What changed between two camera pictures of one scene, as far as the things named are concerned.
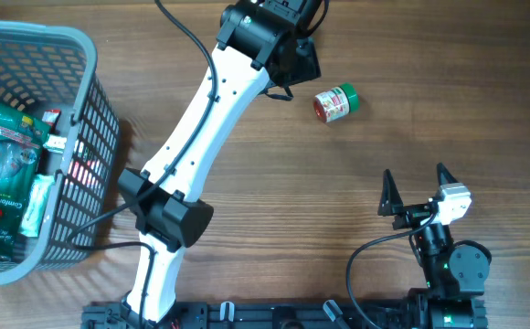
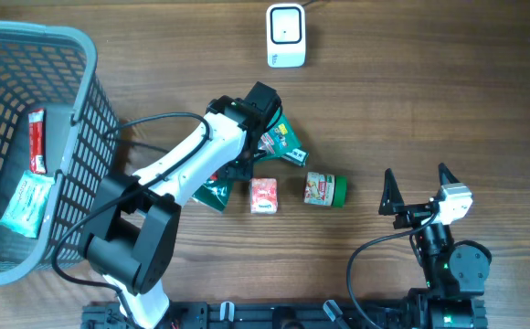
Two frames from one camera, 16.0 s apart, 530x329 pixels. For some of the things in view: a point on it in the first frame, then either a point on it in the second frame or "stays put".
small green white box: x=55 y=143 -> x=297 y=156
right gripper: x=391 y=204 stays put
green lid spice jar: x=337 y=103 -> x=325 y=189
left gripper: x=312 y=68 -> x=244 y=173
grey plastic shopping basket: x=33 y=68 stays put
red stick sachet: x=51 y=115 -> x=37 y=143
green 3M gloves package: x=8 y=143 -> x=280 y=140
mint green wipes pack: x=37 y=205 stays put
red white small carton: x=85 y=172 -> x=264 y=196
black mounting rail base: x=430 y=311 stays put
